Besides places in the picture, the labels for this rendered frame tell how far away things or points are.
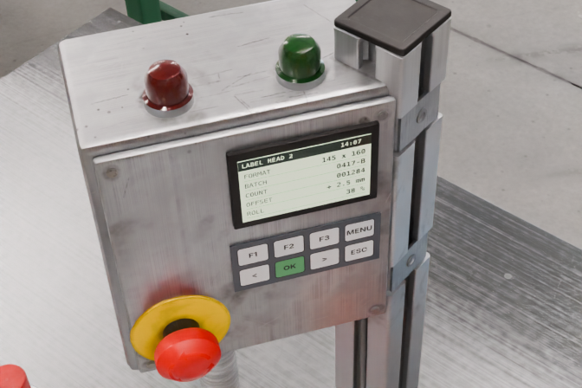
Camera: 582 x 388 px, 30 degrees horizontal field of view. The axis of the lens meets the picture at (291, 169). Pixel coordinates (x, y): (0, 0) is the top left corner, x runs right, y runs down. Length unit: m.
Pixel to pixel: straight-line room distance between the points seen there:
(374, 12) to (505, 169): 2.10
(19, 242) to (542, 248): 0.65
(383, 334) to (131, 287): 0.19
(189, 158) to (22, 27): 2.65
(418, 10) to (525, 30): 2.51
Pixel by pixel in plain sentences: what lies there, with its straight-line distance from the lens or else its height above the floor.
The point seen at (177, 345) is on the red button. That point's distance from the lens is 0.62.
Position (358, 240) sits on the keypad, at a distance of 0.63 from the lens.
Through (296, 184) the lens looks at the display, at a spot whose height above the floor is 1.43.
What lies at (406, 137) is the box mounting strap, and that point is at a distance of 0.59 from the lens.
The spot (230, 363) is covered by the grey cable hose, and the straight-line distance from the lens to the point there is 0.85.
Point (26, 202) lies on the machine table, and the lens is 1.45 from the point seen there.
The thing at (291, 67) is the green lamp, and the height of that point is 1.49.
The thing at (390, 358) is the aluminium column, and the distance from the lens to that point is 0.74.
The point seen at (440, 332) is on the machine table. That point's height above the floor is 0.83.
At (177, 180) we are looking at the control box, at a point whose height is 1.45.
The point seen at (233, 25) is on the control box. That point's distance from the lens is 0.61.
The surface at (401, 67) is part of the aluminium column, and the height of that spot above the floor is 1.49.
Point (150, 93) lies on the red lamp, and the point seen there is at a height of 1.49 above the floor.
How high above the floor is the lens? 1.84
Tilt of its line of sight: 44 degrees down
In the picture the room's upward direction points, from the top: 2 degrees counter-clockwise
